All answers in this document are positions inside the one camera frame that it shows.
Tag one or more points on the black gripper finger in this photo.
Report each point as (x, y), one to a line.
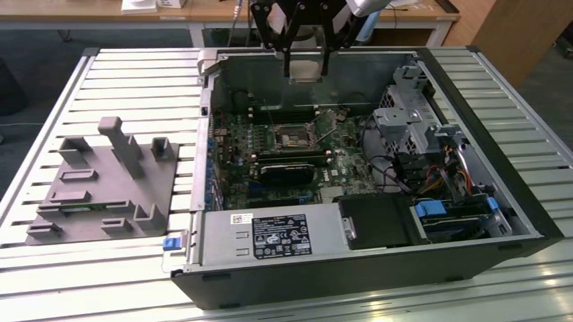
(270, 33)
(332, 23)

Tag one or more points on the silver CPU chip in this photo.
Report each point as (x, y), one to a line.
(305, 72)

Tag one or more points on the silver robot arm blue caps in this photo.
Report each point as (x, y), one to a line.
(370, 28)

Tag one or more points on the CPU socket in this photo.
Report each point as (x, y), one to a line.
(292, 138)

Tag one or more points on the white papers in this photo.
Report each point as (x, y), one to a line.
(405, 2)

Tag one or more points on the small white printed box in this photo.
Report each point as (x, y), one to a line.
(173, 3)

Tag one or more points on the white cardboard box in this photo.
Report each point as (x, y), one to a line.
(139, 8)

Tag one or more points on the silver metal drive cage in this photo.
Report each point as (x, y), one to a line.
(392, 115)

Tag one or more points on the wooden cabinet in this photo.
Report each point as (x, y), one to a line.
(515, 40)

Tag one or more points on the black graphics card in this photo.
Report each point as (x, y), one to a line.
(286, 174)

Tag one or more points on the green motherboard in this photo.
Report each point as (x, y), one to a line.
(353, 164)

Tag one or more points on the wooden desk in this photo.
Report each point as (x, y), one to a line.
(67, 10)

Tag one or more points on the silver chipset heatsink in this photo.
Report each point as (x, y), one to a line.
(332, 193)

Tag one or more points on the black expansion slot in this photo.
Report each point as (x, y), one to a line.
(269, 202)

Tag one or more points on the blue disk carrier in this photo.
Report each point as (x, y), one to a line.
(429, 208)

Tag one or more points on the black fan shroud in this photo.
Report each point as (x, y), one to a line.
(381, 221)

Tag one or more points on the black bin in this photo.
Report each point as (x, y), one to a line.
(11, 87)

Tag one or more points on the silver power supply unit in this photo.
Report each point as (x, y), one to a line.
(219, 234)

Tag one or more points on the grey plastic parts rack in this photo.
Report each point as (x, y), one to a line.
(107, 201)

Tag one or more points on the blue plastic clip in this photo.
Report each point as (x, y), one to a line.
(492, 204)

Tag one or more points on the blue case latch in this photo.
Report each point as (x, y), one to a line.
(174, 244)

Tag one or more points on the green RAM stick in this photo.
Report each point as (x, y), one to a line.
(81, 209)

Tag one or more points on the black open PC case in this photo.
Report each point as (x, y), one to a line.
(336, 285)

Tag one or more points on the grey plastic bracket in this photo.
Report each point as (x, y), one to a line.
(448, 130)

